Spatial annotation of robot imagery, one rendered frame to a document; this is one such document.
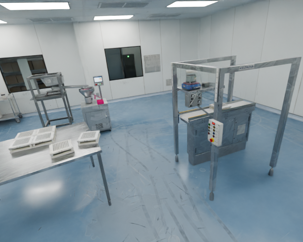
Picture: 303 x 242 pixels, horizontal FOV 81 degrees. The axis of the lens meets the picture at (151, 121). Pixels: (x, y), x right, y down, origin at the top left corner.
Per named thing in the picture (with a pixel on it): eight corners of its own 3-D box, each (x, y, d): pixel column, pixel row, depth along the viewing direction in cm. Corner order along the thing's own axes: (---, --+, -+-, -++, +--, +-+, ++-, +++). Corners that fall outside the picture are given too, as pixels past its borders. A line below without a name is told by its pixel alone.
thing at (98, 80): (97, 101, 462) (92, 76, 438) (97, 100, 471) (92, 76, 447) (106, 99, 468) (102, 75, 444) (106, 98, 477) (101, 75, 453)
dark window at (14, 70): (8, 93, 598) (-5, 58, 555) (9, 93, 599) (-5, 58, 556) (52, 87, 635) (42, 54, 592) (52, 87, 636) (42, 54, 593)
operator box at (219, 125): (217, 147, 190) (219, 124, 180) (207, 139, 205) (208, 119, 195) (221, 145, 192) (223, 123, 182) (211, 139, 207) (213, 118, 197)
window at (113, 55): (109, 80, 692) (104, 48, 647) (109, 80, 693) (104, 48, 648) (143, 76, 730) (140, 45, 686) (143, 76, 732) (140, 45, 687)
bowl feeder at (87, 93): (82, 105, 432) (78, 90, 417) (82, 102, 463) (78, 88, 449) (102, 102, 445) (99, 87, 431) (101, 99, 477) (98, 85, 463)
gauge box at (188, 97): (188, 107, 253) (188, 94, 245) (184, 105, 262) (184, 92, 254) (201, 104, 259) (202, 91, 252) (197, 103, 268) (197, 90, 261)
